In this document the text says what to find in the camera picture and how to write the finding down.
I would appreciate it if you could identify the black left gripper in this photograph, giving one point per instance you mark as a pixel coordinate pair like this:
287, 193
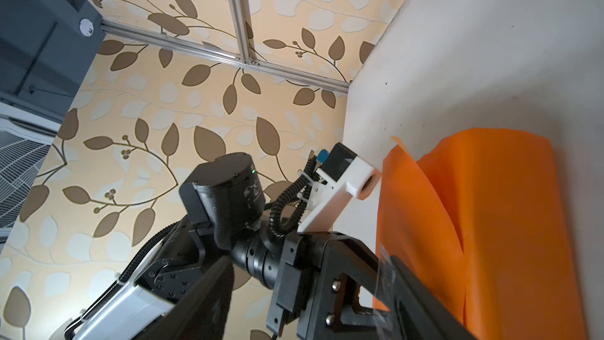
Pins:
315, 279

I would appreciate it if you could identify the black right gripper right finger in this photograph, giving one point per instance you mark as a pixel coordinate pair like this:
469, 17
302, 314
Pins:
415, 312

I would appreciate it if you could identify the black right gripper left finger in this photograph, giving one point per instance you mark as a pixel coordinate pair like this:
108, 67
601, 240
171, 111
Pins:
203, 312

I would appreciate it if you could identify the clear adhesive tape piece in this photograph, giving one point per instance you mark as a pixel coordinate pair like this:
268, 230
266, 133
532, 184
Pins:
385, 284

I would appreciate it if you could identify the orange wrapping paper sheet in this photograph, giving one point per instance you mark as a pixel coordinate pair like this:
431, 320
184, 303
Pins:
480, 221

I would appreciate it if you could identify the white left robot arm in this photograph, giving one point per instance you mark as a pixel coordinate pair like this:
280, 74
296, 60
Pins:
180, 284

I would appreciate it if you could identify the aluminium frame post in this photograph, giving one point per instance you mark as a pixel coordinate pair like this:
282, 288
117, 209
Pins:
239, 17

